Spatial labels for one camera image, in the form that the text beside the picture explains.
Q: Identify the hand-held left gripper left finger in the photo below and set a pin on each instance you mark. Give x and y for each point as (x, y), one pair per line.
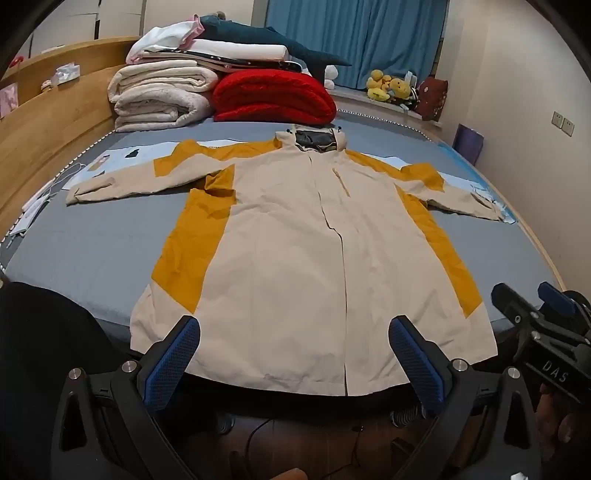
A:
(171, 364)

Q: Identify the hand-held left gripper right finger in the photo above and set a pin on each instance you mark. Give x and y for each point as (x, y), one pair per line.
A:
(415, 369)

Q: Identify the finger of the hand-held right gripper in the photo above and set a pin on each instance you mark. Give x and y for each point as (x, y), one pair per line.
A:
(556, 300)
(517, 309)

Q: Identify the beige and yellow jacket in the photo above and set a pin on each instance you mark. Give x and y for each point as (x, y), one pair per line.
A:
(286, 277)

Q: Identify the person's right hand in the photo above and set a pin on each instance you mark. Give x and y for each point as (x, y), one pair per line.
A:
(556, 424)

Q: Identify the person's black clothing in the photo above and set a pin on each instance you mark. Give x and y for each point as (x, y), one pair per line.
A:
(37, 346)

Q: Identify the grey bed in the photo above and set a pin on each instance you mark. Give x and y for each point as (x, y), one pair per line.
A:
(92, 249)

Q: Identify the purple box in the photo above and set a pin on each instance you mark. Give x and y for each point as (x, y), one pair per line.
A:
(468, 144)

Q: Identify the light blue printed blanket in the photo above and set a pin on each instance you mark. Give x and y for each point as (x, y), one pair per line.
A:
(115, 162)

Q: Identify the dark red cushion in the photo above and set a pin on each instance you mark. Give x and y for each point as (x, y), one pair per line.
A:
(433, 99)

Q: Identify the yellow plush toy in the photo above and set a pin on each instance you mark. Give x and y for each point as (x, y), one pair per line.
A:
(377, 85)
(399, 90)

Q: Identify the wooden headboard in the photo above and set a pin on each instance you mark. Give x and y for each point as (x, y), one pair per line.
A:
(55, 138)

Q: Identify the cream folded quilt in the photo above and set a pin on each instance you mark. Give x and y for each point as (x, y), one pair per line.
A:
(157, 97)

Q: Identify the red folded blanket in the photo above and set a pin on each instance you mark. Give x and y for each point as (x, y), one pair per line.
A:
(272, 97)

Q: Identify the white plush toy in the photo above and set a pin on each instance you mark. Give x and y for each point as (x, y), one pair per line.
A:
(329, 76)

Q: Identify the tissue packet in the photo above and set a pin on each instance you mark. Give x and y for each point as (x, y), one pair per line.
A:
(64, 74)

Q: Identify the blue curtain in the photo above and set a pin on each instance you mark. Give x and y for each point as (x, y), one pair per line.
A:
(360, 37)

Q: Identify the white folded duvet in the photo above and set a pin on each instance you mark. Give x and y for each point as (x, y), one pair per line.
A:
(240, 50)

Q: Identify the white and pink cloth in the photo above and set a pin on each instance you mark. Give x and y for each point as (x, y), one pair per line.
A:
(161, 39)

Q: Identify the teal shark plush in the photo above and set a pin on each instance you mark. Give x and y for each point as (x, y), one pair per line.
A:
(258, 34)

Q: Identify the wall socket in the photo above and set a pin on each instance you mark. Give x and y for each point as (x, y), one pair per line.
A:
(562, 122)

